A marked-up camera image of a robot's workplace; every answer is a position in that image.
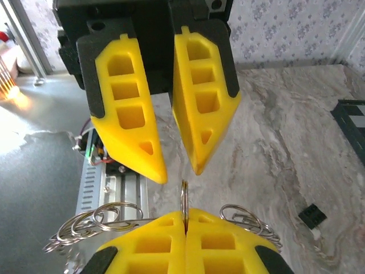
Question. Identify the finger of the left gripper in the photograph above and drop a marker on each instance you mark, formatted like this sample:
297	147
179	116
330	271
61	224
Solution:
108	137
185	128

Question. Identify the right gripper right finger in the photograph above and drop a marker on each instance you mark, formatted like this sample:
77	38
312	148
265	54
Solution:
216	245

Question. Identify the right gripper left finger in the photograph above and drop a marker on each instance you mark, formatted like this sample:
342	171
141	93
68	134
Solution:
159	245

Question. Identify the white zip tie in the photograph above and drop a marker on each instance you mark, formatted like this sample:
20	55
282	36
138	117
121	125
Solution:
78	141

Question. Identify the black toy brick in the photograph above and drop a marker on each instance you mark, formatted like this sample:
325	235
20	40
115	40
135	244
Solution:
312	216

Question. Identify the small white piece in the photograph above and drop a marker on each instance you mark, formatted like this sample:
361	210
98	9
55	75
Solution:
317	234

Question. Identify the white pouch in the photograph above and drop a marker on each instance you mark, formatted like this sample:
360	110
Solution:
24	61

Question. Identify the red white ball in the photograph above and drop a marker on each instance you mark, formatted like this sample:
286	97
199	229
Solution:
3	35

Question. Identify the black grey chessboard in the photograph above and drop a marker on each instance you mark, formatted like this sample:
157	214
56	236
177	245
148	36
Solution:
350	125

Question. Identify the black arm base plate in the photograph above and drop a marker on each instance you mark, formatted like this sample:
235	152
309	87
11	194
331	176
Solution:
114	170

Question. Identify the aluminium frame post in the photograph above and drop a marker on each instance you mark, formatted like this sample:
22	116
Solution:
28	37

